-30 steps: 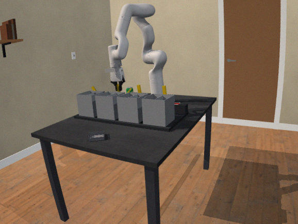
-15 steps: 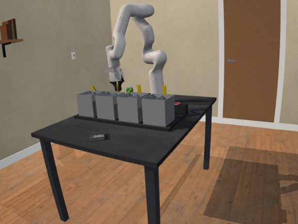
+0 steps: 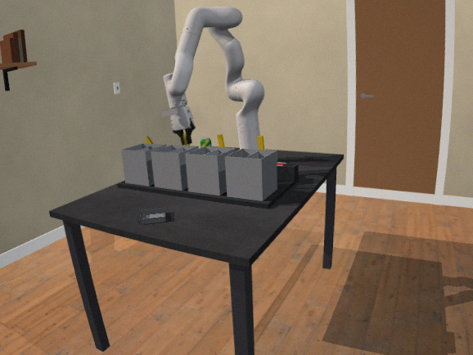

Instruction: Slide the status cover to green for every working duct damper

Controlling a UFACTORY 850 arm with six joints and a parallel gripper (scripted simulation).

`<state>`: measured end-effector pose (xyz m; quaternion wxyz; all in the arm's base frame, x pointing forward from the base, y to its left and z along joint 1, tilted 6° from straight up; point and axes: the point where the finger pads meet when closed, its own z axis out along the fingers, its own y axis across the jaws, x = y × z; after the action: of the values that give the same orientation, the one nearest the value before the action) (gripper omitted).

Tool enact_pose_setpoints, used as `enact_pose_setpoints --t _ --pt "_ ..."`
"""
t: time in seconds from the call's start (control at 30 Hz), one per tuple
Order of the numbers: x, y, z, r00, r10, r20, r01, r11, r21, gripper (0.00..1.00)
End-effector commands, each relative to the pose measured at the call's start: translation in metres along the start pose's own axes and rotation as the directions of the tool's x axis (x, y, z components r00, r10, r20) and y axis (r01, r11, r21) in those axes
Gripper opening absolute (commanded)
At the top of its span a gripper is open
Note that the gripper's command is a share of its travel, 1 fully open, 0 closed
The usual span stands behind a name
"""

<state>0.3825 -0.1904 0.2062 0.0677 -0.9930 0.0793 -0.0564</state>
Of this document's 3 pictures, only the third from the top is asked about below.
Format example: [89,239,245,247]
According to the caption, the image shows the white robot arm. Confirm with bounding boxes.
[161,7,264,149]

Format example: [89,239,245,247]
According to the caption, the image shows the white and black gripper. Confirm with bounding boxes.
[171,106,196,145]

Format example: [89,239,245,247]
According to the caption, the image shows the green drink can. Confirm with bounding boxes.
[200,137,212,148]

